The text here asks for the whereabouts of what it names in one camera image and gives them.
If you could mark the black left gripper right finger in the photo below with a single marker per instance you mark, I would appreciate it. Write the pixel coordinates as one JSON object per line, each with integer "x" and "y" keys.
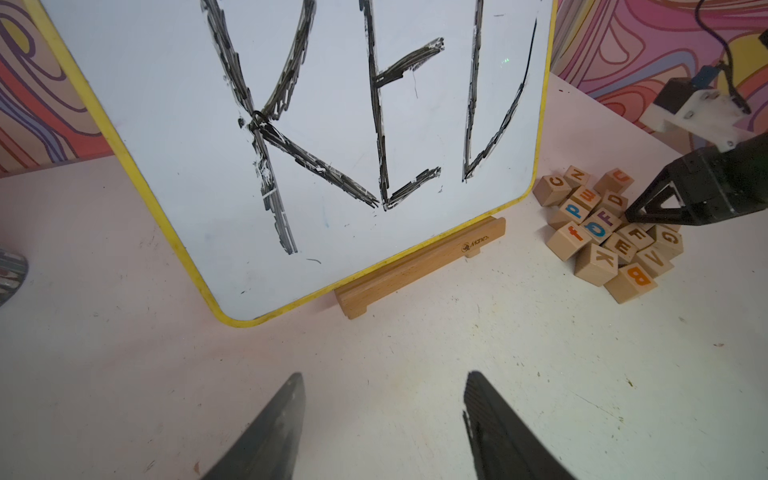
{"x": 502, "y": 445}

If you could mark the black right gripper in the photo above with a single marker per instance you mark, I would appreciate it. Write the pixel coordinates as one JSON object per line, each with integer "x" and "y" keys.
{"x": 706, "y": 186}

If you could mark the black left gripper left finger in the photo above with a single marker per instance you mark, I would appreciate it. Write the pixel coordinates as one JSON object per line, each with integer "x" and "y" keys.
{"x": 268, "y": 448}

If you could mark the wooden letter block E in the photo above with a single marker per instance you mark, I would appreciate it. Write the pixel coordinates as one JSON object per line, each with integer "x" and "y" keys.
{"x": 623, "y": 248}

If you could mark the wooden letter block G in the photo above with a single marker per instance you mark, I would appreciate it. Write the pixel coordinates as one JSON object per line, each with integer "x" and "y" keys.
{"x": 667, "y": 241}

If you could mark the wooden letter block V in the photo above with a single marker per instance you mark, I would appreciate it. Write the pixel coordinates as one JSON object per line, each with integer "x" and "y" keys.
{"x": 653, "y": 261}

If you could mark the wooden letter block B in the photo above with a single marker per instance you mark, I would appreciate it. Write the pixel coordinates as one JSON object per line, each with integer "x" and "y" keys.
{"x": 631, "y": 282}

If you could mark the wooden letter block N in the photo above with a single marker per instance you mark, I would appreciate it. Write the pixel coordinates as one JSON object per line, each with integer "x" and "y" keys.
{"x": 576, "y": 177}

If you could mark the wooden letter block P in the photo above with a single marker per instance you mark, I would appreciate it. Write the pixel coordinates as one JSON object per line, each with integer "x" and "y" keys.
{"x": 569, "y": 211}

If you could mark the wooden letter block f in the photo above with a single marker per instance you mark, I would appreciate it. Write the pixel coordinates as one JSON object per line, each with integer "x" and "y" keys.
{"x": 568, "y": 240}

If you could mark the wooden letter block C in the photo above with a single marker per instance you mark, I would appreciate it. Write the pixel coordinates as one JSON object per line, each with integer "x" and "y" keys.
{"x": 551, "y": 190}

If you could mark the wooden whiteboard stand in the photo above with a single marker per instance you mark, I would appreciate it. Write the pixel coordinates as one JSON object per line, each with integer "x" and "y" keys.
{"x": 355, "y": 297}

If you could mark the yellow framed whiteboard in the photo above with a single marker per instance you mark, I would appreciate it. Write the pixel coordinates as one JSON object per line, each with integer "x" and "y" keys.
{"x": 286, "y": 148}

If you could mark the cup of pencils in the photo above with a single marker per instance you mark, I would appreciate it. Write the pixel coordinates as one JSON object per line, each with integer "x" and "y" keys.
{"x": 13, "y": 272}

